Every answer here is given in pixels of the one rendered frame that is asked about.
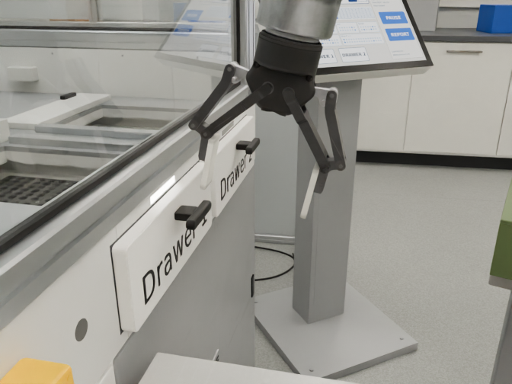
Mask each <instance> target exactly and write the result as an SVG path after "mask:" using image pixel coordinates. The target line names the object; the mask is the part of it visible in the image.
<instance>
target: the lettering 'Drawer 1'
mask: <svg viewBox="0 0 512 384"><path fill-rule="evenodd" d="M187 231H188V229H187V230H186V232H185V245H186V247H189V245H190V244H191V240H190V242H189V244H188V243H187V239H188V238H189V237H190V235H191V230H190V234H189V235H188V236H187ZM178 247H179V251H180V255H182V252H183V235H182V236H181V246H180V242H179V240H178V243H177V254H176V251H175V246H173V249H174V256H175V260H176V263H177V262H178ZM168 256H169V257H170V259H169V260H168V262H167V263H166V265H165V276H168V274H169V272H170V270H171V269H172V262H171V253H170V252H168V253H167V254H166V256H165V260H166V258H167V257H168ZM169 262H170V267H169V271H168V272H167V271H166V268H167V266H168V263H169ZM162 264H163V262H162V261H161V263H160V265H159V266H157V271H158V286H160V285H161V283H160V267H161V265H162ZM149 274H151V275H152V279H153V287H152V292H151V294H150V296H149V298H148V299H147V295H146V280H145V278H146V277H147V276H148V275H149ZM142 281H143V289H144V297H145V305H146V304H147V302H148V301H149V300H150V299H151V297H152V294H153V292H154V289H155V273H154V271H153V270H149V271H148V272H147V273H146V274H145V276H144V277H143V278H142Z"/></svg>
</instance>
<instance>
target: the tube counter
mask: <svg viewBox="0 0 512 384"><path fill-rule="evenodd" d="M353 19H376V18H375V16H374V13H373V10H372V8H371V7H340V9H339V12H338V17H337V20H353Z"/></svg>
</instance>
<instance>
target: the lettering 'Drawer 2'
mask: <svg viewBox="0 0 512 384"><path fill-rule="evenodd" d="M242 161H243V164H244V159H242V160H241V173H242V172H243V171H244V168H243V170H242V166H243V164H242ZM239 166H240V162H239V165H238V166H237V170H235V180H236V181H237V171H238V178H239ZM232 174H233V176H232V178H231V182H230V185H231V187H232V186H233V184H234V172H233V171H232V173H231V175H232ZM229 178H230V175H229V177H228V178H227V191H228V192H229ZM232 179H233V182H232ZM223 181H225V193H224V195H223V196H222V182H223ZM225 195H226V179H225V178H223V179H222V180H221V201H222V199H223V198H224V196H225Z"/></svg>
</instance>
